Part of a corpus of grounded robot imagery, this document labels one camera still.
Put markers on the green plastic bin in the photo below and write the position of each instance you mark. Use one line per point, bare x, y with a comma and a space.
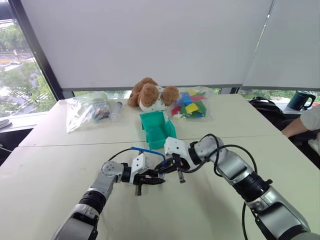
156, 130

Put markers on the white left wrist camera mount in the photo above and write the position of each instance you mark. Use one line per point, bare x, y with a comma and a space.
138, 163

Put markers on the bag of colourful pieces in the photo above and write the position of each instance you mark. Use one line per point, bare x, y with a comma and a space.
191, 106

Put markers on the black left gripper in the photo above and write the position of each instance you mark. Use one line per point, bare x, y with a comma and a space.
140, 179

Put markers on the black backpack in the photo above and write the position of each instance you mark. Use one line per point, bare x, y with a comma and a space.
267, 110

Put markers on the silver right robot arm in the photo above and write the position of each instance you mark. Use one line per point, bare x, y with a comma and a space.
252, 180

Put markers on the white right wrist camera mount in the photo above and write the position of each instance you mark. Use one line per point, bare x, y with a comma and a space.
176, 147

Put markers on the person's white shirt sleeve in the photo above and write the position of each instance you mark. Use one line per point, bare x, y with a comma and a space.
312, 117

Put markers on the clear bag of small parts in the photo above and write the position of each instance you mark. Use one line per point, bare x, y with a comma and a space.
87, 112

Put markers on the wide white roller blind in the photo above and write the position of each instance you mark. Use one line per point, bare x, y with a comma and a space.
150, 42

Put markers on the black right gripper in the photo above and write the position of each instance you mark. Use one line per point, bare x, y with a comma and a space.
179, 165

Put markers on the dark green mug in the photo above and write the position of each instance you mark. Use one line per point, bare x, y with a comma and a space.
297, 100

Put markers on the narrow white roller blind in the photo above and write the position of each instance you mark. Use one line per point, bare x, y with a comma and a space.
290, 50

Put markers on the person's bare forearm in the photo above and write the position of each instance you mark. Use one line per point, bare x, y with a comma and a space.
295, 127

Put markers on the black window frame post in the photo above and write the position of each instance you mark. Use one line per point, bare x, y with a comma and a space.
37, 50

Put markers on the grey round disc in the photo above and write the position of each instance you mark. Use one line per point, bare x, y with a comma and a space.
3, 123

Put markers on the brown white plush dog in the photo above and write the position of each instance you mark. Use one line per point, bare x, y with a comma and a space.
150, 96

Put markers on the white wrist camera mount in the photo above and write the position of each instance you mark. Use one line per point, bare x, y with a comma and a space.
138, 163
176, 147

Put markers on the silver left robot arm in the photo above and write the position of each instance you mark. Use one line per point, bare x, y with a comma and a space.
100, 186

